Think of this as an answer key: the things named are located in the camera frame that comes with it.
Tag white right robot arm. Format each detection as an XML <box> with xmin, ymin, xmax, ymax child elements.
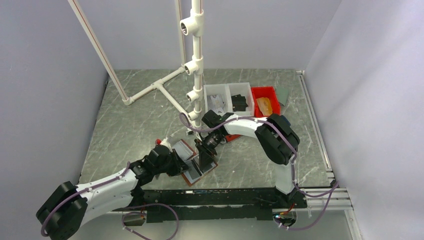
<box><xmin>195</xmin><ymin>110</ymin><xmax>300</xmax><ymax>208</ymax></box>

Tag white PVC pipe frame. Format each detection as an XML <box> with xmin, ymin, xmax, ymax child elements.
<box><xmin>68</xmin><ymin>0</ymin><xmax>205</xmax><ymax>129</ymax></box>

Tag silver items in bin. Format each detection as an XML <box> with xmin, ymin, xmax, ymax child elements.
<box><xmin>207</xmin><ymin>94</ymin><xmax>225</xmax><ymax>115</ymax></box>

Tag red handled adjustable wrench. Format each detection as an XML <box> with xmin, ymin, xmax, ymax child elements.
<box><xmin>220</xmin><ymin>134</ymin><xmax>241</xmax><ymax>144</ymax></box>

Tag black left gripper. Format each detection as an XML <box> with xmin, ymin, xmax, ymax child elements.
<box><xmin>153</xmin><ymin>148</ymin><xmax>191</xmax><ymax>176</ymax></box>

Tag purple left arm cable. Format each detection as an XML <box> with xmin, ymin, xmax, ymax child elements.
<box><xmin>40</xmin><ymin>161</ymin><xmax>180</xmax><ymax>240</ymax></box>

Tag orange credit card in bin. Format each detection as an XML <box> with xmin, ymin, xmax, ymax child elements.
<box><xmin>256</xmin><ymin>97</ymin><xmax>273</xmax><ymax>117</ymax></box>

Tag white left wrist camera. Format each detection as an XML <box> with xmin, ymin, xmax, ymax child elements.
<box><xmin>155</xmin><ymin>137</ymin><xmax>173</xmax><ymax>151</ymax></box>

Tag blue leather card holder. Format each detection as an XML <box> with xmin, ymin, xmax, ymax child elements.
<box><xmin>280</xmin><ymin>115</ymin><xmax>291</xmax><ymax>127</ymax></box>

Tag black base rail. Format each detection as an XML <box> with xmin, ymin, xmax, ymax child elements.
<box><xmin>123</xmin><ymin>187</ymin><xmax>308</xmax><ymax>223</ymax></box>

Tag brown leather card holder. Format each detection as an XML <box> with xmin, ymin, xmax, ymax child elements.
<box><xmin>182</xmin><ymin>155</ymin><xmax>218</xmax><ymax>187</ymax></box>

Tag white two-compartment bin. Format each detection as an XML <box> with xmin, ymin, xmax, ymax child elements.
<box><xmin>203</xmin><ymin>82</ymin><xmax>255</xmax><ymax>117</ymax></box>

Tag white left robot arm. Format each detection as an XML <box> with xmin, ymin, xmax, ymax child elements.
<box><xmin>36</xmin><ymin>144</ymin><xmax>189</xmax><ymax>240</ymax></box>

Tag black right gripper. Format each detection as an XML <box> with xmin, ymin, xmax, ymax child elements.
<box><xmin>194</xmin><ymin>131</ymin><xmax>226</xmax><ymax>172</ymax></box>

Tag black parts in bin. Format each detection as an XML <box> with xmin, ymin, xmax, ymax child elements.
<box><xmin>231</xmin><ymin>94</ymin><xmax>249</xmax><ymax>112</ymax></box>

